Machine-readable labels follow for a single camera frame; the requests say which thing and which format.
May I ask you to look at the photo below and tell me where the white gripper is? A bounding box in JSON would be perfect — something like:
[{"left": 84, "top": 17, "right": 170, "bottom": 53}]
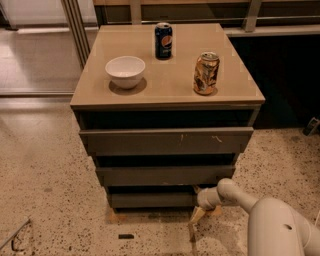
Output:
[{"left": 190, "top": 185, "right": 223, "bottom": 224}]

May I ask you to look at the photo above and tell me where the grey drawer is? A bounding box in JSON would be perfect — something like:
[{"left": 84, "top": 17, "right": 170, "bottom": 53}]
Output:
[
  {"left": 80, "top": 127, "right": 253, "bottom": 156},
  {"left": 96, "top": 165, "right": 235, "bottom": 186},
  {"left": 108, "top": 192, "right": 197, "bottom": 208}
]

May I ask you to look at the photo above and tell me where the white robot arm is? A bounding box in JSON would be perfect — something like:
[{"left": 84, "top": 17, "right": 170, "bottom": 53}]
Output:
[{"left": 190, "top": 178, "right": 320, "bottom": 256}]

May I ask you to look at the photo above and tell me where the grey drawer cabinet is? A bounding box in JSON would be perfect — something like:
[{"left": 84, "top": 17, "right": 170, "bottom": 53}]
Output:
[{"left": 71, "top": 24, "right": 264, "bottom": 198}]

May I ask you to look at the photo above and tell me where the small black floor object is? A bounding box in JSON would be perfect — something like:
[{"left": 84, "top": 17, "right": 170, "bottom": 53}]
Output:
[{"left": 118, "top": 234, "right": 134, "bottom": 239}]

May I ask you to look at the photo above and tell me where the orange patterned soda can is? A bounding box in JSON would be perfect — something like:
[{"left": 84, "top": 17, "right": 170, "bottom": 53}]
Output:
[{"left": 193, "top": 51, "right": 220, "bottom": 95}]

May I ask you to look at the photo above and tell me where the dark box on floor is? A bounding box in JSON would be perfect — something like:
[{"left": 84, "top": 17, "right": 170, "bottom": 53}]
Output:
[{"left": 302, "top": 117, "right": 320, "bottom": 136}]

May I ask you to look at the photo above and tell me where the white ceramic bowl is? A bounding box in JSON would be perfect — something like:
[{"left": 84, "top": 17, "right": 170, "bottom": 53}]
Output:
[{"left": 105, "top": 56, "right": 145, "bottom": 89}]

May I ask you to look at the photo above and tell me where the blue Pepsi can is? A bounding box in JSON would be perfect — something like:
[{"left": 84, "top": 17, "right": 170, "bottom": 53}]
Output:
[{"left": 155, "top": 22, "right": 173, "bottom": 60}]

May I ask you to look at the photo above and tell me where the metal rod on floor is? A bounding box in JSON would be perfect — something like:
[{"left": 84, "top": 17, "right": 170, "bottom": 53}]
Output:
[{"left": 0, "top": 218, "right": 30, "bottom": 250}]

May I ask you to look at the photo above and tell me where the metal railing frame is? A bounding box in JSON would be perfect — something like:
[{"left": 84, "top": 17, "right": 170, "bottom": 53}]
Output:
[{"left": 61, "top": 0, "right": 320, "bottom": 57}]

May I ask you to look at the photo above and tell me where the black cable loop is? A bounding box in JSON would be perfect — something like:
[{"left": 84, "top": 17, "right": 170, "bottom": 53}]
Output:
[{"left": 10, "top": 229, "right": 33, "bottom": 256}]

